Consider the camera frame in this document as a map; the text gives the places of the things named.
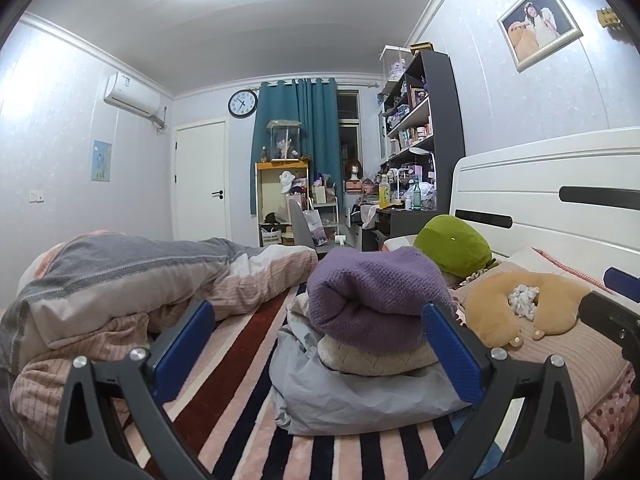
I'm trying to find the white pillow with pink trim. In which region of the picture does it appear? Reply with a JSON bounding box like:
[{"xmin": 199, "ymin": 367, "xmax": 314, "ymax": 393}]
[{"xmin": 510, "ymin": 246, "xmax": 616, "ymax": 293}]

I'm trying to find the printed paper bag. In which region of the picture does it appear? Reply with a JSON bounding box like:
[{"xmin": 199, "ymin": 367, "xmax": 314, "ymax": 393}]
[{"xmin": 301, "ymin": 199, "xmax": 327, "ymax": 247}]

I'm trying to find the black wall clock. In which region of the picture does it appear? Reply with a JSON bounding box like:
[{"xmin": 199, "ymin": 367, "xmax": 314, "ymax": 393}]
[{"xmin": 228, "ymin": 89, "xmax": 259, "ymax": 119}]

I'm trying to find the yellow guitar head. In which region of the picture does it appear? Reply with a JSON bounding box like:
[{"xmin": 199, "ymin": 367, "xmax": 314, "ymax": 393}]
[{"xmin": 596, "ymin": 6, "xmax": 622, "ymax": 31}]

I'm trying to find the pink and grey quilt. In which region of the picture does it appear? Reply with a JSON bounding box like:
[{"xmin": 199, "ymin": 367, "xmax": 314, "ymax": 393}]
[{"xmin": 0, "ymin": 230, "xmax": 321, "ymax": 461}]

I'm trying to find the dark desk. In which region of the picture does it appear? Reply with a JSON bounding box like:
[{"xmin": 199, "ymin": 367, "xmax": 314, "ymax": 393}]
[{"xmin": 374, "ymin": 207, "xmax": 441, "ymax": 241}]

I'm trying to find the white air conditioner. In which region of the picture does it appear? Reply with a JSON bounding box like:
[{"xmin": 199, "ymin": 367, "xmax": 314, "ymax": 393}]
[{"xmin": 103, "ymin": 72, "xmax": 168, "ymax": 128}]

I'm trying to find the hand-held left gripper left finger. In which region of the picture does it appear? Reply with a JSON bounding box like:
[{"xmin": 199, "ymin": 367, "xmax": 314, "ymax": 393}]
[{"xmin": 52, "ymin": 299, "xmax": 217, "ymax": 480}]

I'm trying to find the small wall poster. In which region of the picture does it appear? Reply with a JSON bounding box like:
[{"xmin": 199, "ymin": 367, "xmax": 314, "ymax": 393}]
[{"xmin": 91, "ymin": 140, "xmax": 112, "ymax": 182}]

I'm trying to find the white desk lamp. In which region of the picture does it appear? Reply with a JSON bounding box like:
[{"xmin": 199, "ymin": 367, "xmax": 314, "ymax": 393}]
[{"xmin": 409, "ymin": 147, "xmax": 437, "ymax": 181}]

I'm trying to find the dotted pink bed sheet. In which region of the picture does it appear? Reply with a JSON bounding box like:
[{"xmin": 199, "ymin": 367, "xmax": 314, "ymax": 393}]
[{"xmin": 585, "ymin": 380, "xmax": 640, "ymax": 466}]

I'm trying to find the white bed headboard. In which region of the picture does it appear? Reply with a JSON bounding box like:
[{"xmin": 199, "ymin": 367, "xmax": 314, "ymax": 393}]
[{"xmin": 448, "ymin": 127, "xmax": 640, "ymax": 301}]

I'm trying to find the grey chair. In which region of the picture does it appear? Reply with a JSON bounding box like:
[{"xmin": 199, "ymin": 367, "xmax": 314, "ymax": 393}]
[{"xmin": 287, "ymin": 195, "xmax": 333, "ymax": 256}]

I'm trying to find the white door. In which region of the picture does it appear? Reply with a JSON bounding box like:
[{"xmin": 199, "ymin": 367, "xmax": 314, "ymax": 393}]
[{"xmin": 172, "ymin": 119, "xmax": 231, "ymax": 241}]

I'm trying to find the white storage rack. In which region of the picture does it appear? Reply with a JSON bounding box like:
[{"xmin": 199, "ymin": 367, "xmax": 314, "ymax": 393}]
[{"xmin": 312, "ymin": 187, "xmax": 341, "ymax": 241}]

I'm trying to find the pink ribbed pillow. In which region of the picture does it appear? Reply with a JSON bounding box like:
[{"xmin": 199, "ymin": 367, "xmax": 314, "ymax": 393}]
[{"xmin": 457, "ymin": 260, "xmax": 631, "ymax": 406}]

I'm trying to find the light blue jacket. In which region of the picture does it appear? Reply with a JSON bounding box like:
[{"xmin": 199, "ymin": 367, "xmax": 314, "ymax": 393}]
[{"xmin": 270, "ymin": 322, "xmax": 473, "ymax": 436}]

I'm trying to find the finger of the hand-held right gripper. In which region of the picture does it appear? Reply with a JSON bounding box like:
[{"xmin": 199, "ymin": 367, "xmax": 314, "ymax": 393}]
[
  {"xmin": 603, "ymin": 268, "xmax": 640, "ymax": 304},
  {"xmin": 578, "ymin": 291, "xmax": 640, "ymax": 357}
]

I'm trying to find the window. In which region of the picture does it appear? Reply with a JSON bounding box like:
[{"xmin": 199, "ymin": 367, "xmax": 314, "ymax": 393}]
[{"xmin": 337, "ymin": 90, "xmax": 362, "ymax": 181}]

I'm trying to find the teal curtain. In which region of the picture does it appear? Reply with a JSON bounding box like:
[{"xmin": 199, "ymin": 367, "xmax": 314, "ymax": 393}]
[{"xmin": 250, "ymin": 77, "xmax": 343, "ymax": 216}]

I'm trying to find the striped plush blanket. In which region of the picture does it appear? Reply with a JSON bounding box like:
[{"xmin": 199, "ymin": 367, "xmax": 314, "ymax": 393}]
[{"xmin": 115, "ymin": 280, "xmax": 501, "ymax": 480}]

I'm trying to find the green plush toy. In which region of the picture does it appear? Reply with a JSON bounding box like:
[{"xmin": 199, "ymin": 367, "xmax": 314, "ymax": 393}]
[{"xmin": 413, "ymin": 214, "xmax": 496, "ymax": 277}]

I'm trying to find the clear acrylic box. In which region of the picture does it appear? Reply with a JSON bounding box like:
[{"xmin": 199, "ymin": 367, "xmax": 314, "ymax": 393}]
[{"xmin": 380, "ymin": 45, "xmax": 415, "ymax": 82}]

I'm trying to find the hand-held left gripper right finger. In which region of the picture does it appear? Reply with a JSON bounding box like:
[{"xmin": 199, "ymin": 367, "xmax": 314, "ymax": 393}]
[{"xmin": 421, "ymin": 299, "xmax": 585, "ymax": 480}]

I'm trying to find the yellow plush neck pillow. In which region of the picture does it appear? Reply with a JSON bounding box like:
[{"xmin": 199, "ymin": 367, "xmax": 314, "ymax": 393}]
[{"xmin": 465, "ymin": 272, "xmax": 593, "ymax": 348}]

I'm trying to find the purple knit sweater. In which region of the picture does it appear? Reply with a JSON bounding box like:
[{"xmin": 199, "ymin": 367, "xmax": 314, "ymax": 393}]
[{"xmin": 306, "ymin": 246, "xmax": 457, "ymax": 351}]

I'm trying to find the framed wall photo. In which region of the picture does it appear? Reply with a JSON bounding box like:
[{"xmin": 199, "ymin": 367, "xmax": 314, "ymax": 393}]
[{"xmin": 497, "ymin": 0, "xmax": 583, "ymax": 72}]

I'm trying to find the glass display case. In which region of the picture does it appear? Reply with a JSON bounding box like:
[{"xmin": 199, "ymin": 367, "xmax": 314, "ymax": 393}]
[{"xmin": 266, "ymin": 120, "xmax": 303, "ymax": 162}]

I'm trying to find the dark bookshelf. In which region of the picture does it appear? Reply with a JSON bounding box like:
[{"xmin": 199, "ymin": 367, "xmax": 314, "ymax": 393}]
[{"xmin": 378, "ymin": 50, "xmax": 466, "ymax": 213}]

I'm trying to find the cream knit sweater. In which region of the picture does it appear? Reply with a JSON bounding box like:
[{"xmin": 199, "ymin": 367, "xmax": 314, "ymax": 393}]
[{"xmin": 291, "ymin": 292, "xmax": 441, "ymax": 376}]

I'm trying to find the yellow shelf unit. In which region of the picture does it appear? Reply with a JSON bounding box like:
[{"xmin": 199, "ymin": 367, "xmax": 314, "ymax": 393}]
[{"xmin": 255, "ymin": 157, "xmax": 312, "ymax": 248}]

